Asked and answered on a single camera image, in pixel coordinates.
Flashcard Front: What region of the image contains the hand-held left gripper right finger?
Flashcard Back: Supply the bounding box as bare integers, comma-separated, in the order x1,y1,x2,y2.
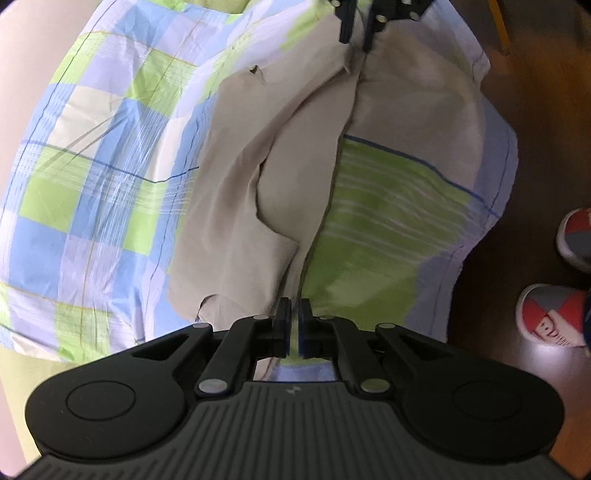
298,299,455,400

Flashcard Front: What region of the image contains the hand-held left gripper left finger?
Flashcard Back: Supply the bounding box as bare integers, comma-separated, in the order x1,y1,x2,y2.
131,298,293,401

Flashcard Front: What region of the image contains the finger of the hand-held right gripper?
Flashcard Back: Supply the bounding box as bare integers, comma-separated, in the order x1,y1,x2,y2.
362,0,434,53
330,0,359,45

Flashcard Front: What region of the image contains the beige garment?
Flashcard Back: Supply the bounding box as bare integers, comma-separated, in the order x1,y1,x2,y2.
166,9,486,384

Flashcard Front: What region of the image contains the yellow wooden post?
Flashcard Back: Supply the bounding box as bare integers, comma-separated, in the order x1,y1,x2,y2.
487,0,511,56

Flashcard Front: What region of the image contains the checked blue green bedsheet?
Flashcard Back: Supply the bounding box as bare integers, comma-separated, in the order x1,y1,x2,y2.
0,0,521,384

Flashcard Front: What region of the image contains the red and white shoe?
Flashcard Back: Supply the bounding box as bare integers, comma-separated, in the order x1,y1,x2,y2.
556,208,591,274
516,284,591,350

